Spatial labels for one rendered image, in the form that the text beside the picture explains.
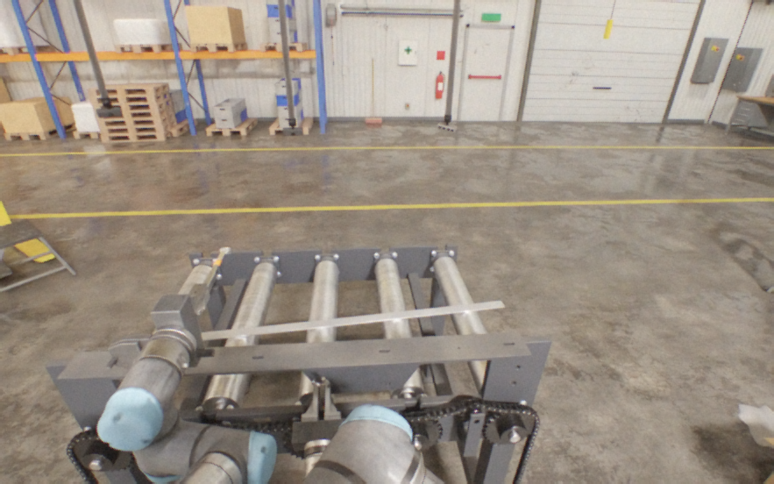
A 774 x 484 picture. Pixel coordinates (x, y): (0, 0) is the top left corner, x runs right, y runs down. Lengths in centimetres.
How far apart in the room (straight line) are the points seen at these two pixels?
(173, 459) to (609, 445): 222
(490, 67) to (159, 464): 1005
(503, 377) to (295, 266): 119
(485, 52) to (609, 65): 323
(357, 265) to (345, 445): 141
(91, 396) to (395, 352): 83
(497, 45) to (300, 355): 970
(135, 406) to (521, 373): 96
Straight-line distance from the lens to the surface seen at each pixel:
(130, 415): 64
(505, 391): 127
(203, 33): 879
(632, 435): 267
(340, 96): 986
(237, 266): 206
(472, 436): 126
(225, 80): 1022
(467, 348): 107
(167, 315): 74
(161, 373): 68
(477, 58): 1018
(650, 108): 1261
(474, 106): 1031
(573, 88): 1126
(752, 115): 1215
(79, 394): 135
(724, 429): 301
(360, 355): 102
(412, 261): 200
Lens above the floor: 189
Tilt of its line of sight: 29 degrees down
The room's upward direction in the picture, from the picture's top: 1 degrees clockwise
